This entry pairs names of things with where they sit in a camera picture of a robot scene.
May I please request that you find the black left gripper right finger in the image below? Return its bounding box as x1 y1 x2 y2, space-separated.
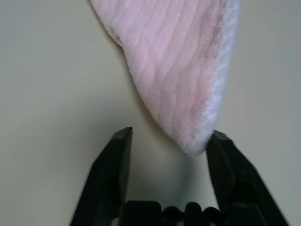
206 130 290 226

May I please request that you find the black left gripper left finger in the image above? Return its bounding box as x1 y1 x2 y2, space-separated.
70 127 134 226

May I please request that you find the pink terry towel duck embroidery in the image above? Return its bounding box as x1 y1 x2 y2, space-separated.
89 0 242 158

